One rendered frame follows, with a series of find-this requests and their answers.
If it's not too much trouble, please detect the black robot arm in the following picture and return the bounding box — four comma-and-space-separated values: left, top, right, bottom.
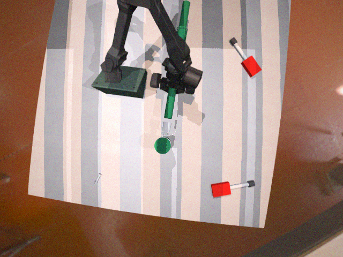
100, 0, 203, 88

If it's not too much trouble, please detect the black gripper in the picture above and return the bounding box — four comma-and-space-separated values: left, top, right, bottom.
150, 73, 195, 95

